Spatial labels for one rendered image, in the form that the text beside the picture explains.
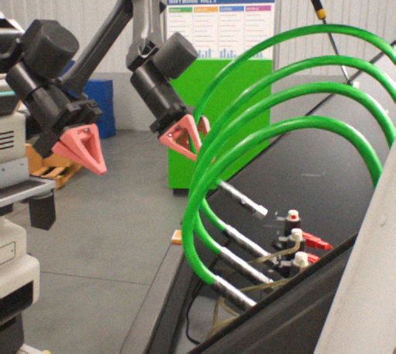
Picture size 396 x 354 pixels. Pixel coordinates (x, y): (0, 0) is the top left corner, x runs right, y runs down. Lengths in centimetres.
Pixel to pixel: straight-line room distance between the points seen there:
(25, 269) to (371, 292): 111
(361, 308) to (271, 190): 75
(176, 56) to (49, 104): 22
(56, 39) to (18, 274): 81
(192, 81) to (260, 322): 361
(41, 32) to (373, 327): 54
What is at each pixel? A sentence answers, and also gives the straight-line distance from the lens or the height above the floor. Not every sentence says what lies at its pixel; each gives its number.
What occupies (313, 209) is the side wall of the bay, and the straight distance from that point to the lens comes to 110.
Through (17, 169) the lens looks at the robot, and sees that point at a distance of 125.
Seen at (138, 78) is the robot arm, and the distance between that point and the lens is 78.
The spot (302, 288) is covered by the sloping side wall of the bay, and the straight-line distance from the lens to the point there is 43.
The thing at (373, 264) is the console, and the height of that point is 123.
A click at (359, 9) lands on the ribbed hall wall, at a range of 721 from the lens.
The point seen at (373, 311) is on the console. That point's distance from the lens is 33.
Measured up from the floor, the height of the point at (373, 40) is 140.
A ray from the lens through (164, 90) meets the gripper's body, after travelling 76.
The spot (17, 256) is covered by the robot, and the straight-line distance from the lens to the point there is 136.
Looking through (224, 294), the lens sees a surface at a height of 110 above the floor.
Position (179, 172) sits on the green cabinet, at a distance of 414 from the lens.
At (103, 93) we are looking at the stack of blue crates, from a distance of 694.
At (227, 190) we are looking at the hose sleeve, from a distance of 74.
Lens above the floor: 139
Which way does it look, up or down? 14 degrees down
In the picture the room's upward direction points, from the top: straight up
